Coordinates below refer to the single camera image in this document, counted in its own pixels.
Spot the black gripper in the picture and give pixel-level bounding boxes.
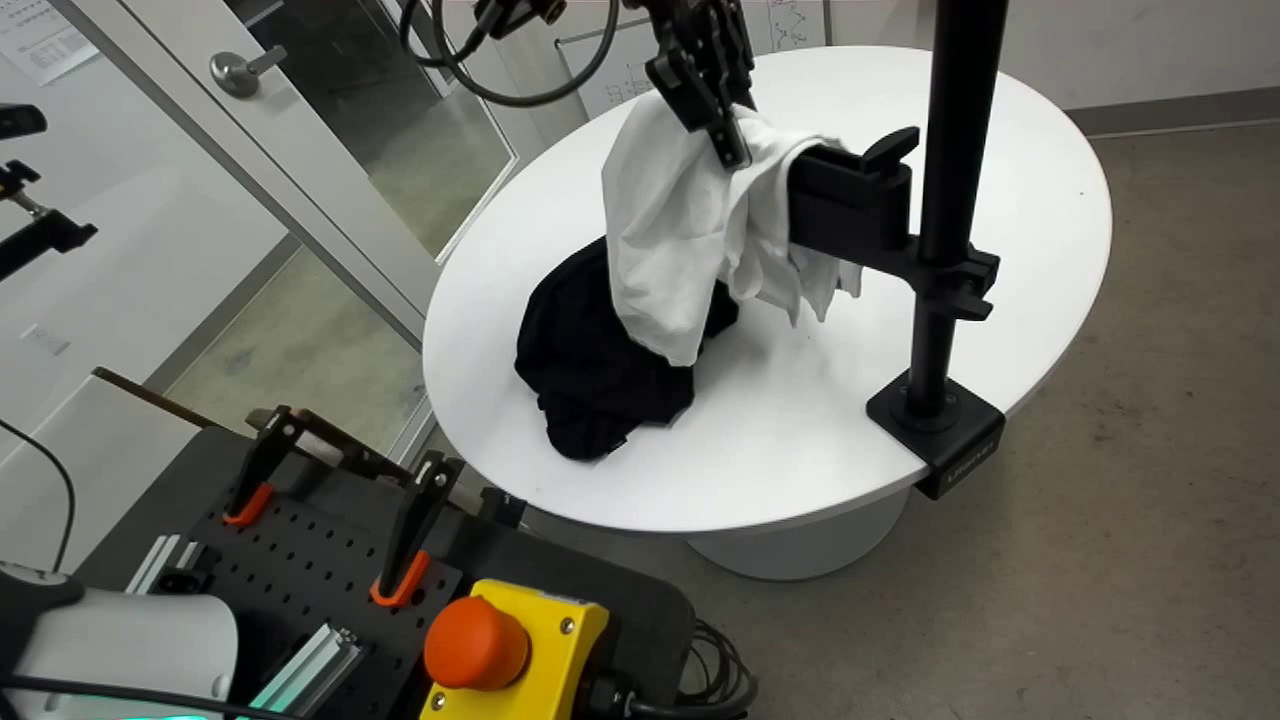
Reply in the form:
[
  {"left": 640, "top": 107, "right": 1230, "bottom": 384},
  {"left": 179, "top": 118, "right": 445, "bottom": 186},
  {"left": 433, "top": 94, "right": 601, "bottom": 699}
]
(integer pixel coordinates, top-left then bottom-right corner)
[{"left": 632, "top": 0, "right": 762, "bottom": 170}]

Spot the white cloth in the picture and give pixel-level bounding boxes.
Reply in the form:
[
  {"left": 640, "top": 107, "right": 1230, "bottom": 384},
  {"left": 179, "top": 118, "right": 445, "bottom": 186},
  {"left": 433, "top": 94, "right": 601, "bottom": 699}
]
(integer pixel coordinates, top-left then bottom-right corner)
[{"left": 598, "top": 91, "right": 867, "bottom": 372}]

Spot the black cloth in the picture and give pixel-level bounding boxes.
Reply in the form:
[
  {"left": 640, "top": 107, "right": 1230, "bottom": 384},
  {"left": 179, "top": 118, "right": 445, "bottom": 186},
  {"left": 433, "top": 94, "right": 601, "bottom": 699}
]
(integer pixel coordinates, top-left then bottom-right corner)
[{"left": 512, "top": 235, "right": 743, "bottom": 469}]

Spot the whiteboard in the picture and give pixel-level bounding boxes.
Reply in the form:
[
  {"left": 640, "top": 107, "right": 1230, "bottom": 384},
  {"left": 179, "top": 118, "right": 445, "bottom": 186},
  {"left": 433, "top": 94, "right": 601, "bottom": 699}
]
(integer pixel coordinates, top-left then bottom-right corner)
[{"left": 552, "top": 0, "right": 838, "bottom": 118}]

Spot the white door with glass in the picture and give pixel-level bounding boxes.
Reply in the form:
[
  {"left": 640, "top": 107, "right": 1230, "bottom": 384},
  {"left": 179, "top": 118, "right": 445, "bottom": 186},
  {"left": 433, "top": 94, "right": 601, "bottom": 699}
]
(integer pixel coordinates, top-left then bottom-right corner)
[{"left": 52, "top": 0, "right": 535, "bottom": 343}]

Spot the yellow emergency stop red button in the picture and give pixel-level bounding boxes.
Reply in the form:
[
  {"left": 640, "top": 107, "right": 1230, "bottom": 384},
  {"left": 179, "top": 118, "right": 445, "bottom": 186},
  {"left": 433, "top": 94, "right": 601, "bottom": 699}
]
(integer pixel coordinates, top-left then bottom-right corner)
[{"left": 416, "top": 574, "right": 617, "bottom": 720}]

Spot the white paper sheet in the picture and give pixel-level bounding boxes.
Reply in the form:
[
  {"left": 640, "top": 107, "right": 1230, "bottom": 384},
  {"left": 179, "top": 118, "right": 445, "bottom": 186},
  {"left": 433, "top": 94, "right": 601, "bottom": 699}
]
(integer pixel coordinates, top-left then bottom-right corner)
[{"left": 0, "top": 0, "right": 99, "bottom": 88}]

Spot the long aluminium extrusion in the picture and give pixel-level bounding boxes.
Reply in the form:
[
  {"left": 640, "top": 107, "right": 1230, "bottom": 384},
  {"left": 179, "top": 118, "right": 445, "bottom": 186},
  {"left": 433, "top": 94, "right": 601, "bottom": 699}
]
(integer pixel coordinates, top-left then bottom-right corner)
[{"left": 244, "top": 621, "right": 370, "bottom": 720}]

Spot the short aluminium extrusion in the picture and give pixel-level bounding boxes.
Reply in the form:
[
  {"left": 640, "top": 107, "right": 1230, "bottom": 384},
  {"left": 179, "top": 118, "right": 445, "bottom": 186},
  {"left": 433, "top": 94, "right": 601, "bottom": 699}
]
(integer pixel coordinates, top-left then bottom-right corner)
[{"left": 120, "top": 530, "right": 212, "bottom": 601}]

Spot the looped black robot cable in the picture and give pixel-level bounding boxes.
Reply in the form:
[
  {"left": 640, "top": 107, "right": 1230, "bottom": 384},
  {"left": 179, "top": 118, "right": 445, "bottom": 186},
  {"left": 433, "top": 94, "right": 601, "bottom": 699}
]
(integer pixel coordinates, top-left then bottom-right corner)
[{"left": 398, "top": 0, "right": 627, "bottom": 112}]

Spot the white table pedestal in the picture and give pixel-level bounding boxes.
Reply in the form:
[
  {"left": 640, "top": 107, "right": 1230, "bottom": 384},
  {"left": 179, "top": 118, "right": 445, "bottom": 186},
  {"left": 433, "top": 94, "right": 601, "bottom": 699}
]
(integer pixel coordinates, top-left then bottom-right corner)
[{"left": 683, "top": 487, "right": 913, "bottom": 583}]

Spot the silver door handle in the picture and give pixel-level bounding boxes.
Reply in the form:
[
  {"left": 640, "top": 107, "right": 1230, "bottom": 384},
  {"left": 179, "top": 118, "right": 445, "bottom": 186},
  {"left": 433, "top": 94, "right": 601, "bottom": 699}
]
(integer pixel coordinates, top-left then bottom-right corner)
[{"left": 207, "top": 39, "right": 292, "bottom": 102}]

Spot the black clamp orange handle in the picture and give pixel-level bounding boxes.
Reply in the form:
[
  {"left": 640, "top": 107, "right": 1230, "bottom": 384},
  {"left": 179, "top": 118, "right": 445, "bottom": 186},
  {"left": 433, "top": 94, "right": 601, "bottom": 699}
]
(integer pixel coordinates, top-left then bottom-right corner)
[
  {"left": 218, "top": 402, "right": 341, "bottom": 535},
  {"left": 370, "top": 446, "right": 470, "bottom": 616}
]

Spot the black cable bundle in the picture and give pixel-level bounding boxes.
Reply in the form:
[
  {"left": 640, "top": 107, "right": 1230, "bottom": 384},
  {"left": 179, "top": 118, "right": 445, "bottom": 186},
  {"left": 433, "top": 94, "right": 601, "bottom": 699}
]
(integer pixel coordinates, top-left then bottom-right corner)
[{"left": 586, "top": 616, "right": 762, "bottom": 720}]

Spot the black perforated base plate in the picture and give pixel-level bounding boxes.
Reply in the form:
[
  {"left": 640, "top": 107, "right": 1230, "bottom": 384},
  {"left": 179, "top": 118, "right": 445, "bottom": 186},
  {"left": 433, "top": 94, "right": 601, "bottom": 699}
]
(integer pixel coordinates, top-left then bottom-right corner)
[{"left": 71, "top": 425, "right": 705, "bottom": 720}]

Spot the black camera stand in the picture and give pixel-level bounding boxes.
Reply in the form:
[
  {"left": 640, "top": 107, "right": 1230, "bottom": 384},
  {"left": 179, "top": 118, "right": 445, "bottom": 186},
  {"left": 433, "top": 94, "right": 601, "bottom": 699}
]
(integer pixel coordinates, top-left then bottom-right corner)
[{"left": 0, "top": 99, "right": 99, "bottom": 284}]

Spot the thin black cable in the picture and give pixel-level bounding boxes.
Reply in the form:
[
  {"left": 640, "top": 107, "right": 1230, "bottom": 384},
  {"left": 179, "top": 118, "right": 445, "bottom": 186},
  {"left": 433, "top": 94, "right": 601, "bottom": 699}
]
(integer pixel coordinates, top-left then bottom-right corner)
[{"left": 0, "top": 415, "right": 81, "bottom": 580}]

